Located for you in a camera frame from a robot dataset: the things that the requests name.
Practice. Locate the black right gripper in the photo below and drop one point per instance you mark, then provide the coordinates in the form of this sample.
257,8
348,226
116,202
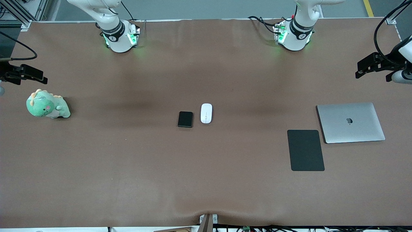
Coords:
6,73

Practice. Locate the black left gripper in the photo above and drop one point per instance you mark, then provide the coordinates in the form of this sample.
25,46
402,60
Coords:
387,64

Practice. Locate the white computer mouse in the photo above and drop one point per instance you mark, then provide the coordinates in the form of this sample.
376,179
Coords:
206,113

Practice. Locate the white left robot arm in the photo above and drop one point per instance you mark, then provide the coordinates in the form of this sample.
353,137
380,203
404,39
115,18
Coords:
294,40

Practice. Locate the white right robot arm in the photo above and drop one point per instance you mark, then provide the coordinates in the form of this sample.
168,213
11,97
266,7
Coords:
117,40

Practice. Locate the black mouse pad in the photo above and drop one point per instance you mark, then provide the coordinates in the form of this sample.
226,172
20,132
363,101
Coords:
305,150

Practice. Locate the black phone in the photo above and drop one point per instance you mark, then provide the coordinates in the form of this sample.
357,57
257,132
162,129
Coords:
185,119

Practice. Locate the green dinosaur plush toy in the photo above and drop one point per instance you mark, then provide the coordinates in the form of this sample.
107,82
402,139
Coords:
46,104

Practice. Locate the silver closed laptop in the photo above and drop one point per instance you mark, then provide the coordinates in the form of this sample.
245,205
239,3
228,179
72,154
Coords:
351,122

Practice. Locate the brown table cover mat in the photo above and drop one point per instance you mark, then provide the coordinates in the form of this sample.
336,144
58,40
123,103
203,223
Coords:
128,167

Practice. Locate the aluminium frame profile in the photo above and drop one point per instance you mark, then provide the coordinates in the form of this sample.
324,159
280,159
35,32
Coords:
22,13

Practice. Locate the front camera mount bracket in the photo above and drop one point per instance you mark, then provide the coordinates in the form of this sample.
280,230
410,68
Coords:
207,222

